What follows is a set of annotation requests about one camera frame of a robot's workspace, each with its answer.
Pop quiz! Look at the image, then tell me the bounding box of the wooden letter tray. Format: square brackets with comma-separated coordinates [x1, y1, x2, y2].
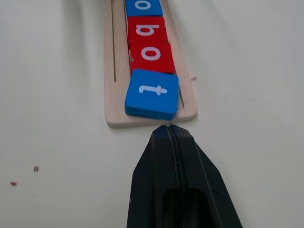
[104, 0, 198, 129]

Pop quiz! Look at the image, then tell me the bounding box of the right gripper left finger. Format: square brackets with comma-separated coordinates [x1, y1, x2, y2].
[126, 125, 189, 228]

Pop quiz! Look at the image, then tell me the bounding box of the red letter o block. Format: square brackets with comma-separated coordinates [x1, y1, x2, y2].
[129, 41, 175, 75]

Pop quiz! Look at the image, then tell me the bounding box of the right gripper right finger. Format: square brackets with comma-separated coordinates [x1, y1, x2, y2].
[168, 125, 243, 228]

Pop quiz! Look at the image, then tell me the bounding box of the blue letter o block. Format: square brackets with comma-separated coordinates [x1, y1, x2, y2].
[124, 0, 164, 18]

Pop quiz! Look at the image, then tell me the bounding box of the red letter b block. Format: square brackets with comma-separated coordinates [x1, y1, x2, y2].
[127, 16, 169, 44]

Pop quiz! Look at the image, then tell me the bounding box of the blue letter t block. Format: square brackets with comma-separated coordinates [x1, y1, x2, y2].
[124, 68, 180, 121]

